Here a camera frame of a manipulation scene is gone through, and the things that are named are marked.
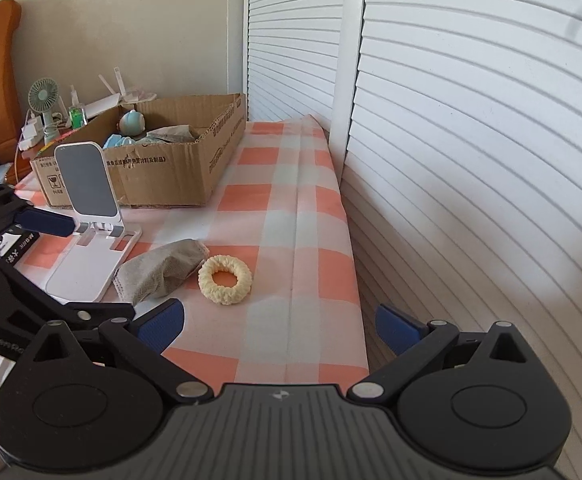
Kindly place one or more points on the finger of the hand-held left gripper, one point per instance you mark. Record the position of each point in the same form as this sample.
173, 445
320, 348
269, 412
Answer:
101, 311
46, 222

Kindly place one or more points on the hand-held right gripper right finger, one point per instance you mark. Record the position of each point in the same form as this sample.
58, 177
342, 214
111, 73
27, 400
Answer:
398, 327

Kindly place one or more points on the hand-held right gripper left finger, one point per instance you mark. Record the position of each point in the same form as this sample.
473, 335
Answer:
163, 325

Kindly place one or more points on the grey pouch with white trim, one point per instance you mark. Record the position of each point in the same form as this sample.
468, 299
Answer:
163, 270

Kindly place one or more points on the cream knitted scrunchie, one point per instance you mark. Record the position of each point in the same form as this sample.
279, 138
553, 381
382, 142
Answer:
211, 287

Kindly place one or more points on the blue face mask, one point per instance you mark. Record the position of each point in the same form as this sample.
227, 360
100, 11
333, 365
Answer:
117, 142

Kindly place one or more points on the round blue plush toy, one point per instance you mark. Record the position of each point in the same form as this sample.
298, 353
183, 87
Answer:
132, 122

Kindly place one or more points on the brown cardboard box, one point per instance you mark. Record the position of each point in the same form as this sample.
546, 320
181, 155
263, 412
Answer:
171, 175

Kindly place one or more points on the plain grey cloth pouch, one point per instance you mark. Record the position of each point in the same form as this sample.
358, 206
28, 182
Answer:
176, 133

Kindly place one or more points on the small black box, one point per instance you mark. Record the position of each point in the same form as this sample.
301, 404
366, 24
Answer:
18, 247

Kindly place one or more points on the white folding phone stand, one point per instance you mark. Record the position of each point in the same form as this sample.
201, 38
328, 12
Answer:
88, 180

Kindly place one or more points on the white power strip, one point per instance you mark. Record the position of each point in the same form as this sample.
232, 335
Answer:
31, 135

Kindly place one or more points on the green hand sanitizer bottle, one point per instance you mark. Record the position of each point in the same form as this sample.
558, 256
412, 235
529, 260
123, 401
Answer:
77, 115

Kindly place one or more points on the orange white checkered tablecloth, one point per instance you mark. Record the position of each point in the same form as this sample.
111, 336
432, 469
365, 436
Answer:
271, 260

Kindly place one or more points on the small green desk fan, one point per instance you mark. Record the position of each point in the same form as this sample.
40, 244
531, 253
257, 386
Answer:
43, 95

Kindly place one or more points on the white router with antennas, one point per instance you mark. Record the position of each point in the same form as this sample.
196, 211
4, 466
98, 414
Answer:
103, 105

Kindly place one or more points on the white louvered wardrobe door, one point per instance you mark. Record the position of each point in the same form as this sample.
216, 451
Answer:
296, 35
471, 160

